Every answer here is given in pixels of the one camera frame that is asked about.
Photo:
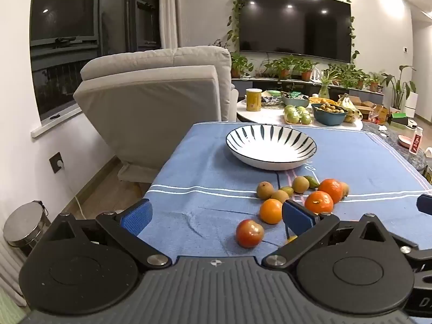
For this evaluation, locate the black wall television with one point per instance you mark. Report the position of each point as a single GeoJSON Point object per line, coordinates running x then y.
{"type": "Point", "coordinates": [293, 23]}

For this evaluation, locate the yellow can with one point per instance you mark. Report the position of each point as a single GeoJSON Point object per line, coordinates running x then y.
{"type": "Point", "coordinates": [253, 100]}

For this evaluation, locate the potted green plant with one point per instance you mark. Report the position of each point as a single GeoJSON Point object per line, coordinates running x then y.
{"type": "Point", "coordinates": [306, 71]}
{"type": "Point", "coordinates": [239, 64]}
{"type": "Point", "coordinates": [283, 65]}
{"type": "Point", "coordinates": [356, 76]}
{"type": "Point", "coordinates": [374, 82]}

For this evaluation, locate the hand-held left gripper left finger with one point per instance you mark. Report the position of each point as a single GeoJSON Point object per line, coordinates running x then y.
{"type": "Point", "coordinates": [136, 217]}

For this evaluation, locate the white router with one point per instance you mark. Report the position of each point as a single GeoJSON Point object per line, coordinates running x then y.
{"type": "Point", "coordinates": [315, 75]}

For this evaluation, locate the beige recliner armchair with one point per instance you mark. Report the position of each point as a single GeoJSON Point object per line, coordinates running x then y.
{"type": "Point", "coordinates": [152, 101]}

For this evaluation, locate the small green fruit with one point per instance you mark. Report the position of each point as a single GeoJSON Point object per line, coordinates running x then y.
{"type": "Point", "coordinates": [312, 182]}
{"type": "Point", "coordinates": [287, 190]}

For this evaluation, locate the dark wall socket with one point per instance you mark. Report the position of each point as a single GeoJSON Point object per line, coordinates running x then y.
{"type": "Point", "coordinates": [56, 162]}

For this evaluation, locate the smooth orange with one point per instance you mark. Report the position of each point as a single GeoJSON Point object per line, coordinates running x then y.
{"type": "Point", "coordinates": [271, 211]}

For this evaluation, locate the green ivy vine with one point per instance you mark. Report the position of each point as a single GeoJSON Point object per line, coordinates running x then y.
{"type": "Point", "coordinates": [234, 13]}

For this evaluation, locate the pile of longans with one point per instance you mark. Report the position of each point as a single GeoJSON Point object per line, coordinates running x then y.
{"type": "Point", "coordinates": [332, 109]}

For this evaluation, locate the orange plastic basket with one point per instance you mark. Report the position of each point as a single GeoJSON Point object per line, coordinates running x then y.
{"type": "Point", "coordinates": [322, 101]}

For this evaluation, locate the white curtain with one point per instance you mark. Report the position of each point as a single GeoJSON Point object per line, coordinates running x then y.
{"type": "Point", "coordinates": [170, 10]}

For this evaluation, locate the dark blue bowl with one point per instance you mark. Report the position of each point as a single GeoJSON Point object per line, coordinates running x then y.
{"type": "Point", "coordinates": [329, 118]}

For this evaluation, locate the tall large-leaf plant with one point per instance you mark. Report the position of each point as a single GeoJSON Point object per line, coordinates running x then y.
{"type": "Point", "coordinates": [400, 86]}

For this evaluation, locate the pink plate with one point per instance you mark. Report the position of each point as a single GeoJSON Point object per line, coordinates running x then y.
{"type": "Point", "coordinates": [404, 141]}

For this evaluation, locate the steel pedal trash can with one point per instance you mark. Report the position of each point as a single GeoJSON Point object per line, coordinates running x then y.
{"type": "Point", "coordinates": [25, 226]}

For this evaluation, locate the white ribbed panel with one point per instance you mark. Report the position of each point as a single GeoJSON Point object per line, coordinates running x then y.
{"type": "Point", "coordinates": [11, 270]}

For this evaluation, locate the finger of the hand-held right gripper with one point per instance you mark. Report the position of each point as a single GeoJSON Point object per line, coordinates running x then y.
{"type": "Point", "coordinates": [425, 204]}

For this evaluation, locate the white bottle red label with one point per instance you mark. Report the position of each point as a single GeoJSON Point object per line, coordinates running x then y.
{"type": "Point", "coordinates": [415, 140]}

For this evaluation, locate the teal bowl of snacks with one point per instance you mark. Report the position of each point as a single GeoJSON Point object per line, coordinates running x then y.
{"type": "Point", "coordinates": [295, 101]}

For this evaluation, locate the white oval coffee table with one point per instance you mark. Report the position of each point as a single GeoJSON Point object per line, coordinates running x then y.
{"type": "Point", "coordinates": [266, 116]}

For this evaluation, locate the plant in glass vase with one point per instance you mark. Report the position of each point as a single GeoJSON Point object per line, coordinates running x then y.
{"type": "Point", "coordinates": [324, 86]}

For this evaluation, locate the deep orange mandarin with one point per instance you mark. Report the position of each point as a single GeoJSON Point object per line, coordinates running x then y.
{"type": "Point", "coordinates": [332, 189]}
{"type": "Point", "coordinates": [319, 201]}

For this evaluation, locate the white robot vacuum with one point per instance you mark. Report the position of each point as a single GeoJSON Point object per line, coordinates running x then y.
{"type": "Point", "coordinates": [411, 124]}

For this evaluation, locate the dark framed window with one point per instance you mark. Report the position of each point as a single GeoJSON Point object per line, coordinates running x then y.
{"type": "Point", "coordinates": [67, 40]}

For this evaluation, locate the grey speckled rug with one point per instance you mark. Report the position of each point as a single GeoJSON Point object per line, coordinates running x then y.
{"type": "Point", "coordinates": [388, 141]}

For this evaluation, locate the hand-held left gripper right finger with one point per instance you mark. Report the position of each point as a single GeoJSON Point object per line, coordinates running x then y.
{"type": "Point", "coordinates": [297, 217]}

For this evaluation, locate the yellow lemon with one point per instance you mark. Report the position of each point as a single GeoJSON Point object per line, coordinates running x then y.
{"type": "Point", "coordinates": [291, 239]}

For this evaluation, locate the cardboard boxes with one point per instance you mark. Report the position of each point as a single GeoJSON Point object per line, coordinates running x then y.
{"type": "Point", "coordinates": [369, 108]}

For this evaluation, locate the white floor appliance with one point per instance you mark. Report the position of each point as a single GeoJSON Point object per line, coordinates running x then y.
{"type": "Point", "coordinates": [411, 103]}

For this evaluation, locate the blue striped tablecloth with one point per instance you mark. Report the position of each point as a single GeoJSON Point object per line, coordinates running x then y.
{"type": "Point", "coordinates": [209, 175]}

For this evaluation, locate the striped ceramic bowl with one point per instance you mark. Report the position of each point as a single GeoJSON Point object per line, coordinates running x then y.
{"type": "Point", "coordinates": [270, 148]}

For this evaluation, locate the bunch of bananas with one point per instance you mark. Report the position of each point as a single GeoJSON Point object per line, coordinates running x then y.
{"type": "Point", "coordinates": [351, 108]}

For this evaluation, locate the red green tomato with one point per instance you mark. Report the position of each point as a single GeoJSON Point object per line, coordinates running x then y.
{"type": "Point", "coordinates": [249, 233]}

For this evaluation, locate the green lidded container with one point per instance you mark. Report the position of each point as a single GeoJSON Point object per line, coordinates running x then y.
{"type": "Point", "coordinates": [275, 93]}

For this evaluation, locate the green box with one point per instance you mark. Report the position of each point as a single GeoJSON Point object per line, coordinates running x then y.
{"type": "Point", "coordinates": [400, 118]}

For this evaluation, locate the dark snack packets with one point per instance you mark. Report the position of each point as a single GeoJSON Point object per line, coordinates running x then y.
{"type": "Point", "coordinates": [271, 100]}

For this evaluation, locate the wrapped tray of green apples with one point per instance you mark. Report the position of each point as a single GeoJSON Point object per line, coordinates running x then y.
{"type": "Point", "coordinates": [297, 114]}

